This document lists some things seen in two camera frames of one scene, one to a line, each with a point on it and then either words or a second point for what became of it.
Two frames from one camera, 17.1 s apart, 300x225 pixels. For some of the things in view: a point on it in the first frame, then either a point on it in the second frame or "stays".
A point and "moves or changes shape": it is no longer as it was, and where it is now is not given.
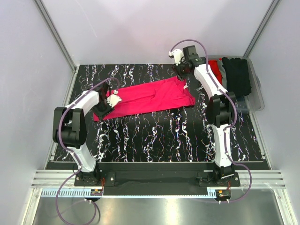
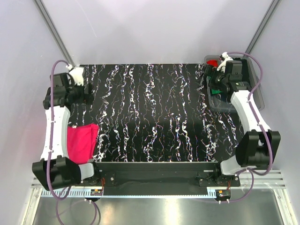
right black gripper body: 180,70 to 217,78
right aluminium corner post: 261,27 stays
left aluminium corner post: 72,80 stays
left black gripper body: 101,109 to 87,97
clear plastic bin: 251,101 stays
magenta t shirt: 149,96 moves or changes shape
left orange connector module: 96,192 stays
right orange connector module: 222,193 stays
